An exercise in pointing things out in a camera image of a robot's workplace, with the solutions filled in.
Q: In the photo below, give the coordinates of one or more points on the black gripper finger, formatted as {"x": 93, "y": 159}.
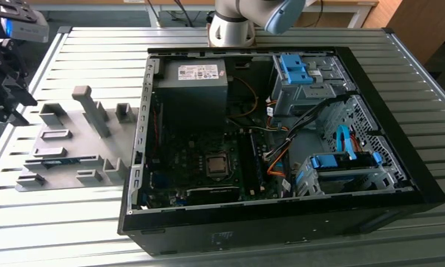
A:
{"x": 5, "y": 108}
{"x": 14, "y": 72}

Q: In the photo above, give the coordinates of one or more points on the blue RAM stick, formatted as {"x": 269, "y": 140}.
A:
{"x": 63, "y": 162}

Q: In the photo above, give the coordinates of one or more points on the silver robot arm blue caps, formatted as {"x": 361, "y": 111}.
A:
{"x": 229, "y": 30}

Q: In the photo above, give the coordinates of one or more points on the black RAM slot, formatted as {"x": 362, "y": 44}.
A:
{"x": 263, "y": 161}

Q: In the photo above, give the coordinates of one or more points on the grey parts rack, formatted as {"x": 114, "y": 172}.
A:
{"x": 77, "y": 172}

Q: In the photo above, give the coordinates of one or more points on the grey power supply unit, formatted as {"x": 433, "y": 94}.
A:
{"x": 189, "y": 97}

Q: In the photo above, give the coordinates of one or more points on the green motherboard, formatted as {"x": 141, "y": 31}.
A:
{"x": 181, "y": 167}

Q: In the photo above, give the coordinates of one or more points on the CPU socket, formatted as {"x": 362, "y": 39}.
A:
{"x": 205, "y": 167}

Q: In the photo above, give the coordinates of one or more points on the silver CPU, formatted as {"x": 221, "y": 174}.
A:
{"x": 217, "y": 164}

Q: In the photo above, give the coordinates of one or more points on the black graphics card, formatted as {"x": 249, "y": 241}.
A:
{"x": 213, "y": 193}

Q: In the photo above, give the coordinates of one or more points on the white-framed desk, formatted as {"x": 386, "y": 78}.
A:
{"x": 243, "y": 7}

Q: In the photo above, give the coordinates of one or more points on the black open PC case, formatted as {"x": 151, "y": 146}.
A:
{"x": 243, "y": 228}

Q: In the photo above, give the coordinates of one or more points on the drive cage with blue latches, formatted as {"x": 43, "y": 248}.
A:
{"x": 303, "y": 94}

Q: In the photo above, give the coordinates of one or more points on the hard disk in blue carrier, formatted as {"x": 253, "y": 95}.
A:
{"x": 326, "y": 162}

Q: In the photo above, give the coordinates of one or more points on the grey metal disk bay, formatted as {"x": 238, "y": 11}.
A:
{"x": 355, "y": 180}

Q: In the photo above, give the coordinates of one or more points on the brown wooden cabinet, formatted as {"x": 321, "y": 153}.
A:
{"x": 422, "y": 25}

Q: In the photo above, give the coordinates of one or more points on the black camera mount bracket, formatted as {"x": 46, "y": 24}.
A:
{"x": 10, "y": 9}

